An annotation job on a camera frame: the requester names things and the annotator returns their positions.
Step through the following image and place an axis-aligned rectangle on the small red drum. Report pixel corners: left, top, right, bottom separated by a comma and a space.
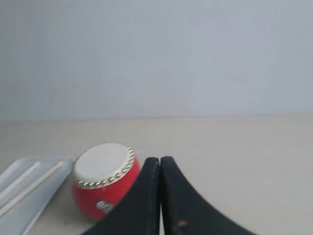
71, 142, 140, 220

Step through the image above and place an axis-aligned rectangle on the white rectangular plastic tray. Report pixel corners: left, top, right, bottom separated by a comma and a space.
0, 158, 74, 235

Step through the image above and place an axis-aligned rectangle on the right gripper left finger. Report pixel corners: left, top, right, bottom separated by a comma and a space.
83, 157, 160, 235

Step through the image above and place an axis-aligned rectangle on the white wooden drumstick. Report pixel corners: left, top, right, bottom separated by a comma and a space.
0, 161, 64, 216
0, 161, 41, 200

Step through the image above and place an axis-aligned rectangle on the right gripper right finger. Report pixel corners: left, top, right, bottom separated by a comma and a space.
160, 156, 253, 235

